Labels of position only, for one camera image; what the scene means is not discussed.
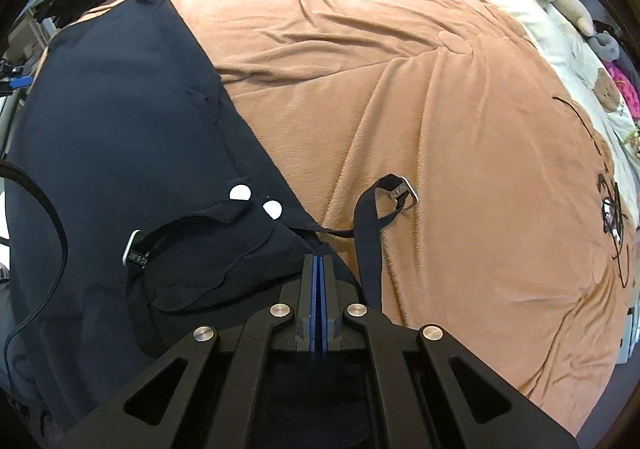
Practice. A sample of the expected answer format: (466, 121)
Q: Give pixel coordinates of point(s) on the pink cloth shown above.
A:
(627, 84)

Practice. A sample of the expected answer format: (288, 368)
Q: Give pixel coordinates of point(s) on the grey stuffed toy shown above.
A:
(605, 46)

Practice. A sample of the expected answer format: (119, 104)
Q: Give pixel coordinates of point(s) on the beige stuffed toy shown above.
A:
(570, 6)

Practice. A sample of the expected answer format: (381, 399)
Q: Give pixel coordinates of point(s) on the bear print pillow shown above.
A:
(607, 89)

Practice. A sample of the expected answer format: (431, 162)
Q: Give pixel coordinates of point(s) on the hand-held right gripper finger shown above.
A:
(322, 279)
(314, 279)

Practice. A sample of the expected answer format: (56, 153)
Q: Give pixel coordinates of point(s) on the black pants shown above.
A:
(125, 129)

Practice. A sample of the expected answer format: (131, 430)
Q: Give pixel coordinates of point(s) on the brown blanket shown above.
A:
(425, 104)

